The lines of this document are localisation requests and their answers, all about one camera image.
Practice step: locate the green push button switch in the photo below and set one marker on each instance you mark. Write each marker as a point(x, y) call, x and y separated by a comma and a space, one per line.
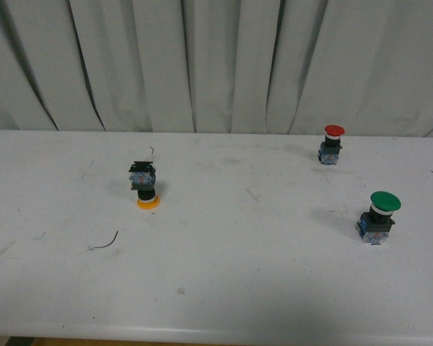
point(374, 225)

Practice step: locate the yellow push button switch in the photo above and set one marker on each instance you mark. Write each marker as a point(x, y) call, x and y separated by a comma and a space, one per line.
point(142, 176)

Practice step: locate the red push button switch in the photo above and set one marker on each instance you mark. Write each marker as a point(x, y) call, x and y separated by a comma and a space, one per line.
point(328, 153)

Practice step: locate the white pleated curtain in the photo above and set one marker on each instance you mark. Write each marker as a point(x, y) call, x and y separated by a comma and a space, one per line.
point(269, 67)

